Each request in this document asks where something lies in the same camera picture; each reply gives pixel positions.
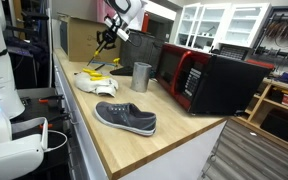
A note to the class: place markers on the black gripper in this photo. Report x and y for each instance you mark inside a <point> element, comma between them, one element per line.
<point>111,34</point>

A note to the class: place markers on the black wedge wrench stand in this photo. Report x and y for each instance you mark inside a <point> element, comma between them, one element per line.
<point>122,71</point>

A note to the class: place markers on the white crumpled towel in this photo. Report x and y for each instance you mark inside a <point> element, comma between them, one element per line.
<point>90,86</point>

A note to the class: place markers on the large cardboard box blue print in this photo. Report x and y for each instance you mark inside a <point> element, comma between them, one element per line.
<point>80,40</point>

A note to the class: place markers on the dark grey fabric bin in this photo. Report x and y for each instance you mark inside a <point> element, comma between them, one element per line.
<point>144,50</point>

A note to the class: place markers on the red vertical panel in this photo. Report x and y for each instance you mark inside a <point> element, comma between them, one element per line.
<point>146,25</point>

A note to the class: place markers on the metal cylinder cup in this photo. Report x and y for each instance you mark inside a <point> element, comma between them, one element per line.
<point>140,78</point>

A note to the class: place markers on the black equipment rack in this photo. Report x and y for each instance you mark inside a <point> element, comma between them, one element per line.
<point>34,63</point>

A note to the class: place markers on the grey canvas shoe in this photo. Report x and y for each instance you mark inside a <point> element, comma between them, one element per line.
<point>124,116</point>

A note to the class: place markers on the black clamp orange tip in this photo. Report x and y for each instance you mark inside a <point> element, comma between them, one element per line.
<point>50,98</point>
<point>59,118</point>

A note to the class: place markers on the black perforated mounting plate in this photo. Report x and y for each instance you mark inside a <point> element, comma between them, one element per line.
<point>30,108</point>

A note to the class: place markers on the red and black microwave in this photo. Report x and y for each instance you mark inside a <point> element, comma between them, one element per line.
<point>224,83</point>

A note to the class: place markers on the black perforated tray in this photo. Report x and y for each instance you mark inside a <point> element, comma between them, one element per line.
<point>234,52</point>

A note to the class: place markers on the white glass-door cabinet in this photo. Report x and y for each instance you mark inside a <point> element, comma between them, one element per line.
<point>237,26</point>

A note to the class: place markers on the wooden shelf unit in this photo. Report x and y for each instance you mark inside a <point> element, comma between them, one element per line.
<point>260,100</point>

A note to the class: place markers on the black tool pegboard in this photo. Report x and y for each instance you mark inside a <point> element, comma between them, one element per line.
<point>284,30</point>

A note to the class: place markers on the black case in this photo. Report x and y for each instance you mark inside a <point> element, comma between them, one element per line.
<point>280,126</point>

